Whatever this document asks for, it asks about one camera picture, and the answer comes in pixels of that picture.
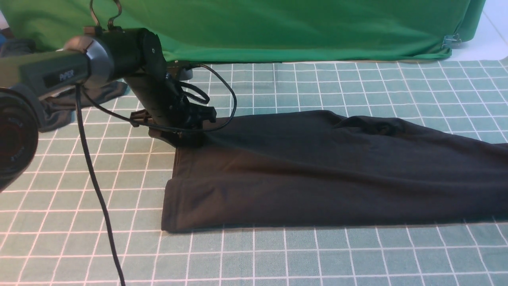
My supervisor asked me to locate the metal binder clip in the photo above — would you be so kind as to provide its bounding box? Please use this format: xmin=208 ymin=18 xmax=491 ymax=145
xmin=441 ymin=34 xmax=462 ymax=49

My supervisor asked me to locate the black camera cable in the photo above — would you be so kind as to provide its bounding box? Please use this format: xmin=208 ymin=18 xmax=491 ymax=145
xmin=79 ymin=64 xmax=238 ymax=133

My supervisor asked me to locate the crumpled dark gray garment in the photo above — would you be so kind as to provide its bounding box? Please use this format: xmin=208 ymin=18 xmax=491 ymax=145
xmin=0 ymin=39 xmax=129 ymax=133

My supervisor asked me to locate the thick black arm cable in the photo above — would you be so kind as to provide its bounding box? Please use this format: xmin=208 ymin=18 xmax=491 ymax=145
xmin=75 ymin=85 xmax=127 ymax=286

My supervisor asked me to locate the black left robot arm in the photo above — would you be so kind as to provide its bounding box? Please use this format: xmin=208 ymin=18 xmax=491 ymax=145
xmin=0 ymin=27 xmax=217 ymax=190

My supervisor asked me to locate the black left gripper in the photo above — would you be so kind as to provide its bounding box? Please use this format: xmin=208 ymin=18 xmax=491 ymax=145
xmin=130 ymin=100 xmax=217 ymax=148

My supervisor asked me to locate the gray long-sleeved shirt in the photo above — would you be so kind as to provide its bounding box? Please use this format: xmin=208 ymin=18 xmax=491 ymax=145
xmin=160 ymin=110 xmax=508 ymax=232

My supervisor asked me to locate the green backdrop cloth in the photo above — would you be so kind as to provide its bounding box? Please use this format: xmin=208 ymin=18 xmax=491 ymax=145
xmin=0 ymin=0 xmax=486 ymax=64

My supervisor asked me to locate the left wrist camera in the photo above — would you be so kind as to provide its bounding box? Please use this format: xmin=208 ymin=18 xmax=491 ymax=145
xmin=166 ymin=60 xmax=195 ymax=81

